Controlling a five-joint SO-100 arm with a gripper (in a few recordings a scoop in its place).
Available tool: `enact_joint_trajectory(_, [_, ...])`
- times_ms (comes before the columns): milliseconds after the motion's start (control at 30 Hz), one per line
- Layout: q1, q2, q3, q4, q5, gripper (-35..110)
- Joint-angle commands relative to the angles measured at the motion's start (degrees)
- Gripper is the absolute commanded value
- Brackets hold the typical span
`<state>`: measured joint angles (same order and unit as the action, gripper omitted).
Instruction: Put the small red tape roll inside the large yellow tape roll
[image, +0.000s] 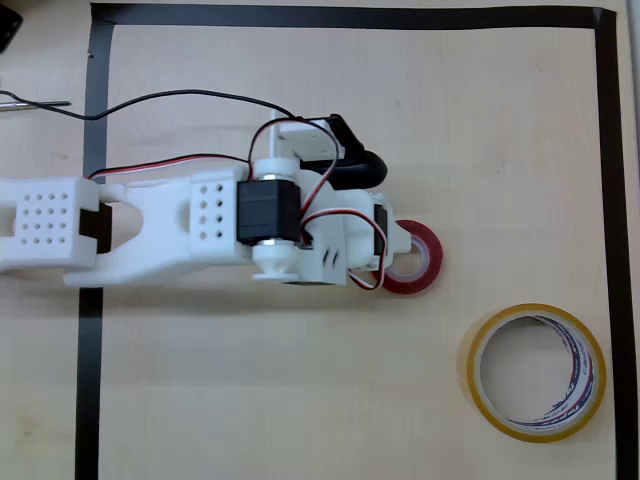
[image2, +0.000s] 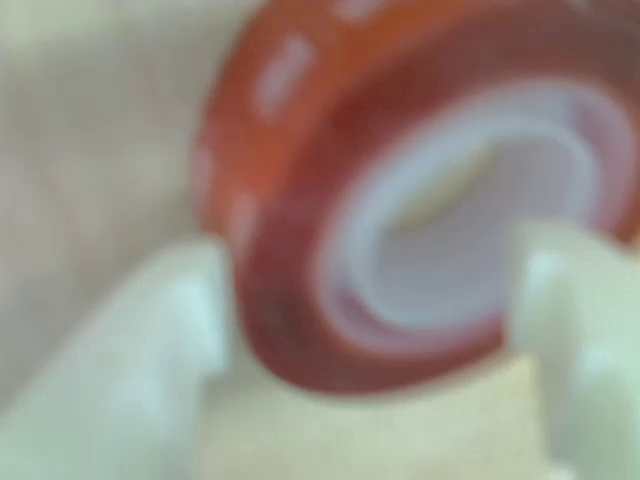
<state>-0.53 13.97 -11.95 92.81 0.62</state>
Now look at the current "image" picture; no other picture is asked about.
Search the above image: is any small red tape roll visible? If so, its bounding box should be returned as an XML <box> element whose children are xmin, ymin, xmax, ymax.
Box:
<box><xmin>370</xmin><ymin>219</ymin><xmax>445</xmax><ymax>296</ymax></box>

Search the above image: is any big yellow tape roll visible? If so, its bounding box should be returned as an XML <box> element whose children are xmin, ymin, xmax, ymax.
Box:
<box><xmin>457</xmin><ymin>302</ymin><xmax>608</xmax><ymax>444</ymax></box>

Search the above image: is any thin metal screwdriver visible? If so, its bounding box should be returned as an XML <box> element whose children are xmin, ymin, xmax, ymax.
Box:
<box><xmin>0</xmin><ymin>100</ymin><xmax>72</xmax><ymax>113</ymax></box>

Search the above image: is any black flat object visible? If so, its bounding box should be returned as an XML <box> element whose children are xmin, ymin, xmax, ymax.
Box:
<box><xmin>0</xmin><ymin>6</ymin><xmax>25</xmax><ymax>53</ymax></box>

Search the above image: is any short red white servo cable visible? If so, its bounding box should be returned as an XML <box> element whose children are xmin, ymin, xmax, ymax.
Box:
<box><xmin>299</xmin><ymin>209</ymin><xmax>390</xmax><ymax>291</ymax></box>

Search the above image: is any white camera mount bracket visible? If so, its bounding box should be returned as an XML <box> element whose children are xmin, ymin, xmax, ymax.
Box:
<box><xmin>269</xmin><ymin>110</ymin><xmax>342</xmax><ymax>167</ymax></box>

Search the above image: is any looped red black servo cable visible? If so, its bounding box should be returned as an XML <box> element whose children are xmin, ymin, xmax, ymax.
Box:
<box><xmin>248</xmin><ymin>115</ymin><xmax>341</xmax><ymax>241</ymax></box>

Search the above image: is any long red white servo cable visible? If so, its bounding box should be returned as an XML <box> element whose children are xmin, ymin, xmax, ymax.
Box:
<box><xmin>87</xmin><ymin>153</ymin><xmax>251</xmax><ymax>181</ymax></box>

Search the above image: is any thin black camera cable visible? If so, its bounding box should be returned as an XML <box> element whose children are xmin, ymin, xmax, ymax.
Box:
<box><xmin>0</xmin><ymin>88</ymin><xmax>301</xmax><ymax>121</ymax></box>

